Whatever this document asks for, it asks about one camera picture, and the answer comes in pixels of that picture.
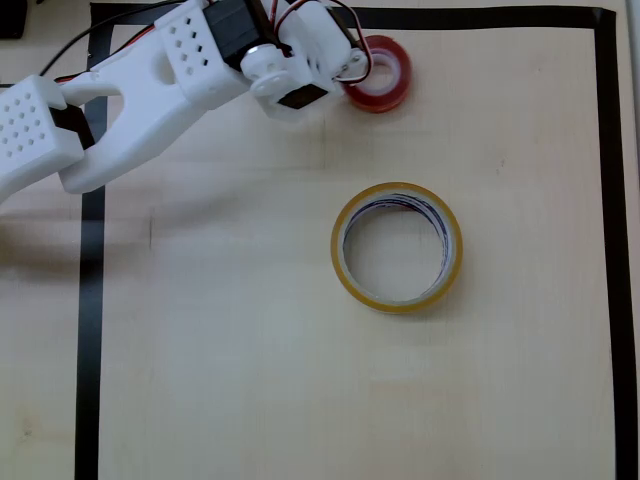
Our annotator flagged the small red tape roll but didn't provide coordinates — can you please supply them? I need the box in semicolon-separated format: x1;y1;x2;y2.
342;34;414;114

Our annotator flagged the red white black servo wire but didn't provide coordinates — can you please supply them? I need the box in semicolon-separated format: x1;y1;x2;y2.
267;0;375;86

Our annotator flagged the black cable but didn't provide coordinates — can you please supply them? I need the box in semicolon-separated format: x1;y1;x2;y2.
38;0;184;79

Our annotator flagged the big yellow tape roll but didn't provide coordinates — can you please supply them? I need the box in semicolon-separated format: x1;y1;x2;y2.
329;181;464;316

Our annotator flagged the black strip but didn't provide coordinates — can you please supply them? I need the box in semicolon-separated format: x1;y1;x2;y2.
74;4;114;480
89;2;615;32
593;9;639;480

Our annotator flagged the red cable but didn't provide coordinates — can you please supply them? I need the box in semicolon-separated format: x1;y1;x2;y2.
53;22;162;84

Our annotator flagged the black box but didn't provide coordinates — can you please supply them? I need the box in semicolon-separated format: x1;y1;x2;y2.
0;0;26;40

